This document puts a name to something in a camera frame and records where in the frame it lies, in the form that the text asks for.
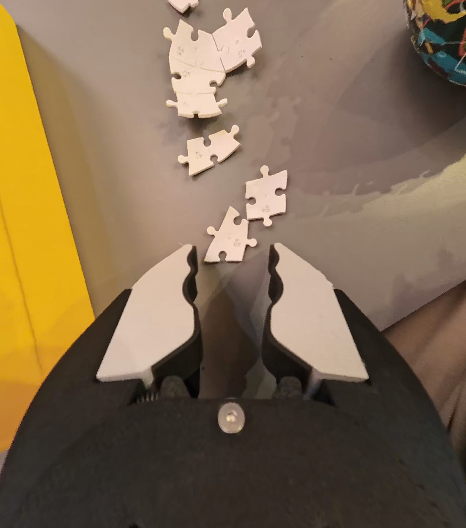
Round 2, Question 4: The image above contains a colourful puzzle ball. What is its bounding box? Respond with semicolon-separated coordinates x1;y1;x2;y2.
404;0;466;90

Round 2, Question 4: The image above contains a person's beige trouser leg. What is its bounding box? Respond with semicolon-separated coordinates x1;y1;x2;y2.
383;264;466;475

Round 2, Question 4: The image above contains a yellow box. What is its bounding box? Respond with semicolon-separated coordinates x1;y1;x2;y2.
0;0;95;469

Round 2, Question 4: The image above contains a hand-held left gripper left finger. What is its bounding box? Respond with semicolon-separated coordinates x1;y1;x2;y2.
96;244;203;389

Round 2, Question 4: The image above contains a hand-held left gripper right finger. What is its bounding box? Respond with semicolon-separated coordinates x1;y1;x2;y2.
263;243;369;398

